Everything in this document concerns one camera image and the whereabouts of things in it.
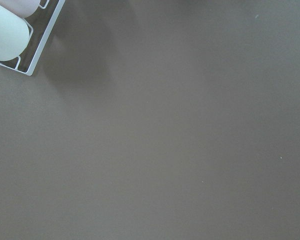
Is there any white wire cup rack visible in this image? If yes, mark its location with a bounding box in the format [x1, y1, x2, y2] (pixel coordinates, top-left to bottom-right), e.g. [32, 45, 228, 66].
[0, 0, 65, 76]

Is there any mint green cup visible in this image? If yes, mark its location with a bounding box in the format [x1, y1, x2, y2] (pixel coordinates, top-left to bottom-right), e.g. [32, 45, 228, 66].
[0, 5, 30, 61]

